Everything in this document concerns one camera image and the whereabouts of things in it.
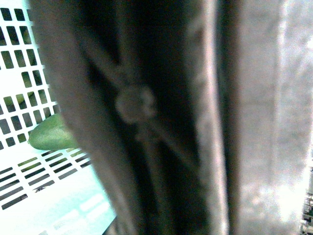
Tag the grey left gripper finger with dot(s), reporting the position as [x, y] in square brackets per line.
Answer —
[265, 58]

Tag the brown basket handle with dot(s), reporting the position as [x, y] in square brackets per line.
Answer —
[129, 78]

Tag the green avocado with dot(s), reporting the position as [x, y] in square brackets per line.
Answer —
[52, 134]

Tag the light blue plastic basket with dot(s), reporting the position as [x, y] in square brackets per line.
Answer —
[41, 192]

